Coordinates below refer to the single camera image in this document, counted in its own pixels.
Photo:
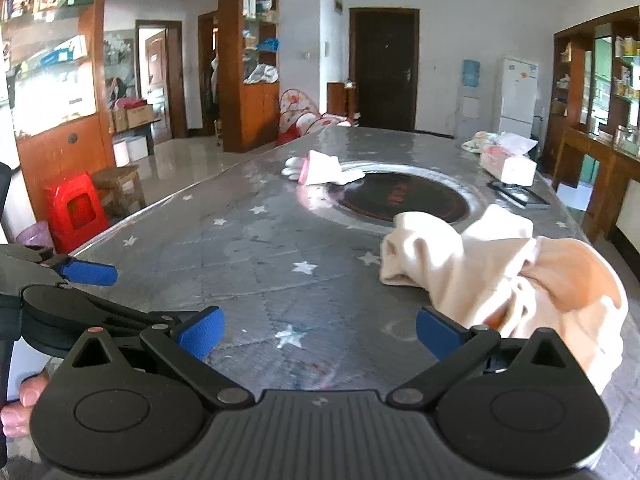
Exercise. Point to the brown interior door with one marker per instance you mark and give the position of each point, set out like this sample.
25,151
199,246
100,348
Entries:
156,85

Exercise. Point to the tall wooden shelf cabinet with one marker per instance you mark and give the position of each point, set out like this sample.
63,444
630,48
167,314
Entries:
260,115

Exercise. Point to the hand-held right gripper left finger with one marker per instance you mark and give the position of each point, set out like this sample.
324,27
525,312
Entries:
200,332

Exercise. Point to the pink white small cloth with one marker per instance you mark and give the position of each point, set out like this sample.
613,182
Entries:
320,167

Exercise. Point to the small wooden stool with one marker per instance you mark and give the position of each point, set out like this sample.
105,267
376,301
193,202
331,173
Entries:
117,175

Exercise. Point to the white water dispenser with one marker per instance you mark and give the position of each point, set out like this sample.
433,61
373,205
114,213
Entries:
470,110

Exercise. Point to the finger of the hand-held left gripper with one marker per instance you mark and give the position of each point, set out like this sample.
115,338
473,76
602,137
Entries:
125,310
90,275

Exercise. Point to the floral wall painting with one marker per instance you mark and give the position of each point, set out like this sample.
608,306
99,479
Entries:
119,55

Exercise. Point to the wooden partition shelf cabinet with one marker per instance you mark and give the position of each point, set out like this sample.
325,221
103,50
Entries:
55,150

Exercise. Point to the white plastic container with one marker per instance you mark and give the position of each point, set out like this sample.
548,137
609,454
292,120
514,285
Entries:
121,155
138,147

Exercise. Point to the wooden glass display cabinet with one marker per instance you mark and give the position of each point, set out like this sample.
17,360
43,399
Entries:
575,60

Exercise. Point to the person's left hand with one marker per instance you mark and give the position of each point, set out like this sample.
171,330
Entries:
27,395

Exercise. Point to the purple waste bin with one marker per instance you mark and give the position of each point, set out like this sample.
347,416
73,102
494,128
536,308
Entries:
35,235

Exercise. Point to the red plastic stool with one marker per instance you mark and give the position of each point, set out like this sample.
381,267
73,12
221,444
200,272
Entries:
75,195

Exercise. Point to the pink mesh folding cover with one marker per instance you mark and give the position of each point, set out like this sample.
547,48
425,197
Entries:
300,110

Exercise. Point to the round black built-in cooktop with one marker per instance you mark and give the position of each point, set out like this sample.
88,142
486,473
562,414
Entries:
400,195

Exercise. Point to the cream garment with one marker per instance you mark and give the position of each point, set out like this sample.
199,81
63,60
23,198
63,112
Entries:
450,260

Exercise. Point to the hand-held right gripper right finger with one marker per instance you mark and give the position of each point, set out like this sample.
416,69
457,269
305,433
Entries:
440,332

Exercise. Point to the black flat device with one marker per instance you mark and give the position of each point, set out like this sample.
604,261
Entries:
525,197

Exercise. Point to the dark wooden door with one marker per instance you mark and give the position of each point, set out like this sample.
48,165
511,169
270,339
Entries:
385,70

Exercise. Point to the white fridge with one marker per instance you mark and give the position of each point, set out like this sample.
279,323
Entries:
515,100

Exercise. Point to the white pink tissue pack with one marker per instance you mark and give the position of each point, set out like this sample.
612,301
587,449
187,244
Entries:
515,170

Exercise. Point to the small wooden cabinet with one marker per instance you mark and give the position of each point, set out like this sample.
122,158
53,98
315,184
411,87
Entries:
337,100

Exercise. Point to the cardboard box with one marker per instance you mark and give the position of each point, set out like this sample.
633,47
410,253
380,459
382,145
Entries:
142,116

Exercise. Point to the wooden console table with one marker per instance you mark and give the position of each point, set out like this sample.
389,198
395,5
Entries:
605,160

